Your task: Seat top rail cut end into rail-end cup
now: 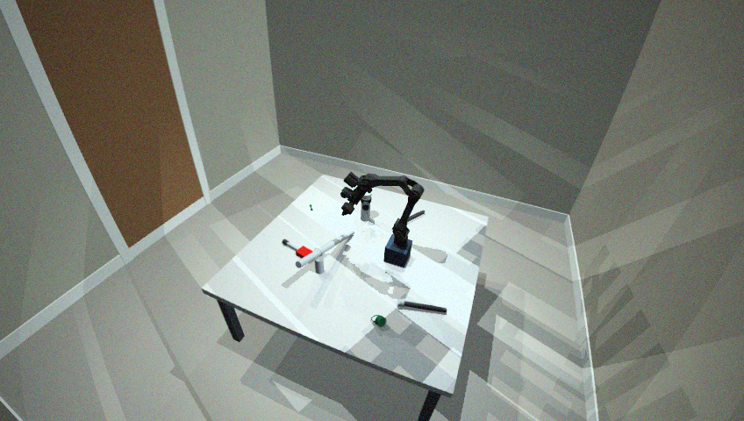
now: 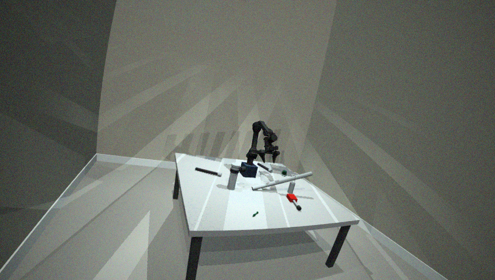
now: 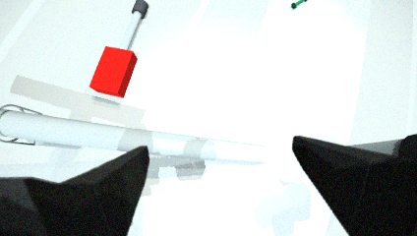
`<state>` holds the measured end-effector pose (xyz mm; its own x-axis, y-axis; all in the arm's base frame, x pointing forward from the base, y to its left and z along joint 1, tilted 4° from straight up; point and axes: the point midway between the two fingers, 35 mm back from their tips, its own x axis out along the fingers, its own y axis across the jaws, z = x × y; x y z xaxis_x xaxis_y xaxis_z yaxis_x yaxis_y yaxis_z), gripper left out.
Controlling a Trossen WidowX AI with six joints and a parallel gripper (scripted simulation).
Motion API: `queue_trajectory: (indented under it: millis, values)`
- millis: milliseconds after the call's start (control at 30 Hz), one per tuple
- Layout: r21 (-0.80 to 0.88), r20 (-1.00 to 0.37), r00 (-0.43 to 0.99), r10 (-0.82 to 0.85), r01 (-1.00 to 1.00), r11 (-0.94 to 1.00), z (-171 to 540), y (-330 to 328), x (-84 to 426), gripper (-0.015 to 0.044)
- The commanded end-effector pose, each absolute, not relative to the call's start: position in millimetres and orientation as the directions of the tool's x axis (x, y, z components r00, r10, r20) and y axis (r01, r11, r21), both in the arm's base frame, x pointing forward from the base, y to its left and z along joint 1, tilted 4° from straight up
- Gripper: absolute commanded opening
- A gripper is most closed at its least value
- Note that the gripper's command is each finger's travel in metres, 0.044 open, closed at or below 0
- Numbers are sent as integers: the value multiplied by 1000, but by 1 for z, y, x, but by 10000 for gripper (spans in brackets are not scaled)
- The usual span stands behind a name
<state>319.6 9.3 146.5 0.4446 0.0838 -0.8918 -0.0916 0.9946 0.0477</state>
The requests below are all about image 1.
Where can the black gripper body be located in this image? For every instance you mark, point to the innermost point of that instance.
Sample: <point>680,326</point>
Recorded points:
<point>349,207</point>

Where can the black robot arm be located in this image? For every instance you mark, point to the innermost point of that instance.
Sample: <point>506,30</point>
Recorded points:
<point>365,184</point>

